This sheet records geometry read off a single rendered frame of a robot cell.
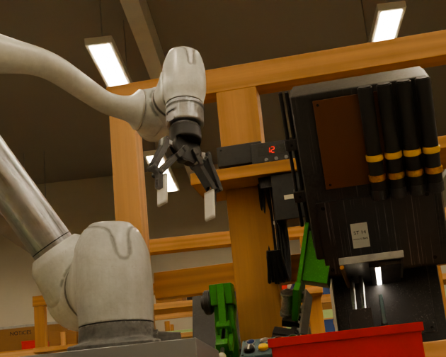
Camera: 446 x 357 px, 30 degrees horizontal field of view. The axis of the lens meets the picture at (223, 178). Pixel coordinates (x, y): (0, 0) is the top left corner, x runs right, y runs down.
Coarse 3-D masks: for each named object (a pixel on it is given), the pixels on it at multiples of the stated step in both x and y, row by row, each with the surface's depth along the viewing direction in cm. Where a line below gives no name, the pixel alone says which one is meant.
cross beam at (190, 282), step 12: (216, 264) 280; (228, 264) 279; (444, 264) 269; (156, 276) 283; (168, 276) 282; (180, 276) 282; (192, 276) 281; (204, 276) 280; (216, 276) 279; (228, 276) 278; (156, 288) 282; (168, 288) 281; (180, 288) 280; (192, 288) 280; (204, 288) 279
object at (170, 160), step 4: (184, 148) 189; (188, 148) 189; (176, 152) 187; (180, 152) 187; (184, 152) 188; (172, 156) 187; (176, 156) 187; (180, 156) 187; (168, 160) 185; (172, 160) 186; (164, 164) 183; (168, 164) 184; (160, 168) 183; (164, 168) 183; (160, 172) 182; (152, 176) 184
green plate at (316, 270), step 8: (304, 224) 231; (304, 232) 230; (304, 240) 229; (312, 240) 230; (304, 248) 229; (312, 248) 230; (304, 256) 229; (312, 256) 229; (304, 264) 229; (312, 264) 228; (320, 264) 228; (304, 272) 228; (312, 272) 228; (320, 272) 228; (328, 272) 227; (304, 280) 228; (312, 280) 227; (320, 280) 227; (328, 280) 230; (304, 288) 237
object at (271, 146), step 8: (256, 144) 269; (264, 144) 269; (272, 144) 268; (280, 144) 268; (256, 152) 269; (264, 152) 268; (272, 152) 268; (280, 152) 267; (256, 160) 268; (264, 160) 268; (272, 160) 267
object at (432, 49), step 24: (336, 48) 282; (360, 48) 281; (384, 48) 279; (408, 48) 277; (432, 48) 276; (216, 72) 289; (240, 72) 287; (264, 72) 285; (288, 72) 284; (312, 72) 282; (336, 72) 280; (360, 72) 282
